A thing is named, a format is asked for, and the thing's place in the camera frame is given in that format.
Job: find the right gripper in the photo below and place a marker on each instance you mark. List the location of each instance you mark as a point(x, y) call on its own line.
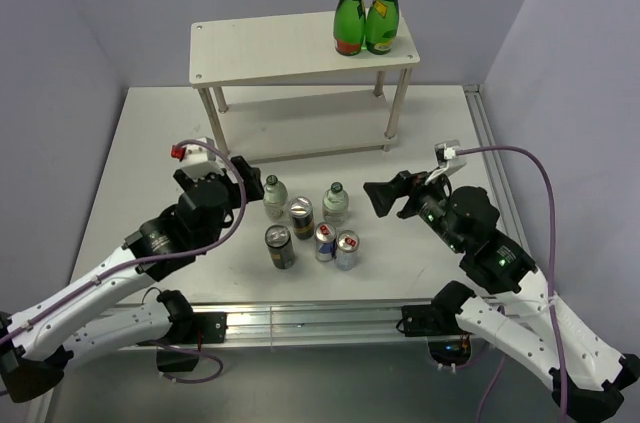
point(382, 194)

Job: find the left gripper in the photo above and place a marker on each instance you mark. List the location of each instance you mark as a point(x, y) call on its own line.
point(254, 189)

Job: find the clear Chang bottle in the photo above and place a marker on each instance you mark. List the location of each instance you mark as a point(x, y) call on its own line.
point(335, 204)
point(275, 198)

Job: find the black can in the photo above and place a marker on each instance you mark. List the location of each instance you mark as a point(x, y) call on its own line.
point(280, 247)
point(301, 214)

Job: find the black can front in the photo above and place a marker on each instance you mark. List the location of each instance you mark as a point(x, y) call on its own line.
point(280, 247)

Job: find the blue silver can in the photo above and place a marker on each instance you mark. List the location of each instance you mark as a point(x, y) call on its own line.
point(325, 242)
point(347, 248)

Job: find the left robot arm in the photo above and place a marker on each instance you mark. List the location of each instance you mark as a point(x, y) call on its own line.
point(40, 344)

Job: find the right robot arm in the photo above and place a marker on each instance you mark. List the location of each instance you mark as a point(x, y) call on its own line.
point(583, 373)

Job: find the white two-tier shelf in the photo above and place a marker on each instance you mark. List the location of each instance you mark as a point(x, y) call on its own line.
point(274, 87)

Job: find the green bottle red label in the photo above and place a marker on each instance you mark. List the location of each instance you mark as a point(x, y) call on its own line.
point(349, 26)

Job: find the green bottle yellow label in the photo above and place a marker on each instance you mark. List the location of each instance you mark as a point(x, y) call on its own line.
point(381, 26)

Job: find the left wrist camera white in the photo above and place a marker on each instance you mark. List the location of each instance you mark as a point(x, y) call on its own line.
point(197, 155)

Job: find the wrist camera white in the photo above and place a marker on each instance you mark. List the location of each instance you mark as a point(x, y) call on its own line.
point(448, 158)
point(197, 155)

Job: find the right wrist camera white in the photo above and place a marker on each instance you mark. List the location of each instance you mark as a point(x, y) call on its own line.
point(448, 158)

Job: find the aluminium rail frame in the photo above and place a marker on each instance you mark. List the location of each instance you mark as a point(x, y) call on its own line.
point(312, 343)

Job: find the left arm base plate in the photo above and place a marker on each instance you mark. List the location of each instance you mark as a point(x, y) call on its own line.
point(206, 328)

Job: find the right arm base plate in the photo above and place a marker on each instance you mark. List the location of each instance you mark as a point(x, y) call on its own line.
point(448, 345)

